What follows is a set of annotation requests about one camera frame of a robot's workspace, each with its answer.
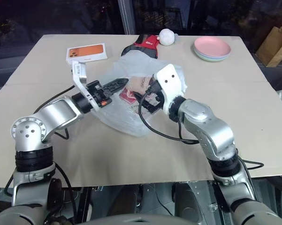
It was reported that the green plastic plate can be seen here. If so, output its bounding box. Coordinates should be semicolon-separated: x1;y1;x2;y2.
192;45;231;60

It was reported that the brown paper shopping bag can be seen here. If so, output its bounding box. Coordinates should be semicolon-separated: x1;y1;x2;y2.
255;20;282;68

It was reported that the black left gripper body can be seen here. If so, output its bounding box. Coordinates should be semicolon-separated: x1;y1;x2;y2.
85;80;113;108

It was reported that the grey metal window post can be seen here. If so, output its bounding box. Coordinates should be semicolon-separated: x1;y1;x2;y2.
118;0;142;36

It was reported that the red black fabric pouch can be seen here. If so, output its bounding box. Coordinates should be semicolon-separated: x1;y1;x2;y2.
121;34;161;60

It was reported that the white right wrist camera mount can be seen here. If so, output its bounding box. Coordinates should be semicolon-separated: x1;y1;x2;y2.
154;64;187;115

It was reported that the transparent plastic bag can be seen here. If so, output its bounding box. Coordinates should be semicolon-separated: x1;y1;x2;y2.
91;52;188;138

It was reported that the white plush ball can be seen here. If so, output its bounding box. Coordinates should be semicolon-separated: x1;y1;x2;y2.
158;28;179;46

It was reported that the blue plastic plate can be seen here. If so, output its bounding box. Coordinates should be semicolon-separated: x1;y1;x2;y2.
194;50;229;63

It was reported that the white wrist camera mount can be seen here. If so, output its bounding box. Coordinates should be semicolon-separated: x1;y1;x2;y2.
71;60;102;113
154;64;187;115

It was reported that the pink plastic plate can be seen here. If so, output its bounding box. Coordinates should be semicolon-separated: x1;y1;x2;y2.
193;36;232;55

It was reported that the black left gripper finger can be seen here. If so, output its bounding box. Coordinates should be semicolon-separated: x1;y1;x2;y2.
102;78;130;91
105;84;127;98

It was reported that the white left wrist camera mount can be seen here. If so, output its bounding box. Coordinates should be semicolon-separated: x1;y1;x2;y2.
71;60;102;113

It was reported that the grey robot torso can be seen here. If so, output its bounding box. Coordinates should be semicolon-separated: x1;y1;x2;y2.
81;212;228;225

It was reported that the orange white phone box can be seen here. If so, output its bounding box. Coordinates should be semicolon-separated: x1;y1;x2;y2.
65;42;109;65

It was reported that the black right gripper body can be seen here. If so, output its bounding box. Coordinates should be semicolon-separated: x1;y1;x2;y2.
145;79;167;115

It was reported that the red white snack packet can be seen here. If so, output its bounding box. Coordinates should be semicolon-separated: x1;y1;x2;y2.
119;88;138;105

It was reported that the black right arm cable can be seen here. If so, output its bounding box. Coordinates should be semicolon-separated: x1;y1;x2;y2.
138;87;265;171

